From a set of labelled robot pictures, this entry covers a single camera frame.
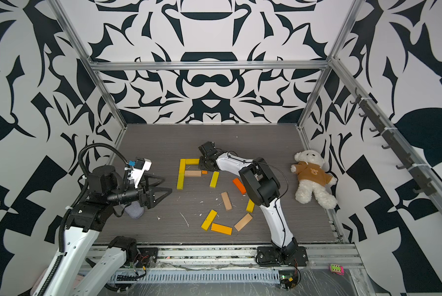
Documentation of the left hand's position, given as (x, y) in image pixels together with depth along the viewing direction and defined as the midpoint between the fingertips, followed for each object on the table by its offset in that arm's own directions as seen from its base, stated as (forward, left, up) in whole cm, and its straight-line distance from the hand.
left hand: (165, 182), depth 66 cm
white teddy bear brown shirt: (+9, -64, -19) cm, 68 cm away
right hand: (+24, -10, -24) cm, 36 cm away
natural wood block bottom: (-7, -29, -26) cm, 40 cm away
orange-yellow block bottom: (-9, -20, -26) cm, 34 cm away
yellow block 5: (-5, -14, -26) cm, 30 cm away
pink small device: (-26, -62, -23) cm, 71 cm away
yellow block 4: (0, -34, -26) cm, 42 cm away
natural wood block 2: (+3, -23, -26) cm, 35 cm away
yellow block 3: (+15, -17, -26) cm, 35 cm away
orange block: (+19, -12, -25) cm, 34 cm away
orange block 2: (+11, -30, -26) cm, 41 cm away
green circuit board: (-28, -44, -27) cm, 59 cm away
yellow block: (+22, 0, -25) cm, 33 cm away
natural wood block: (+19, -6, -26) cm, 33 cm away
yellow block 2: (+12, 0, -26) cm, 28 cm away
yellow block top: (+25, -5, -25) cm, 36 cm away
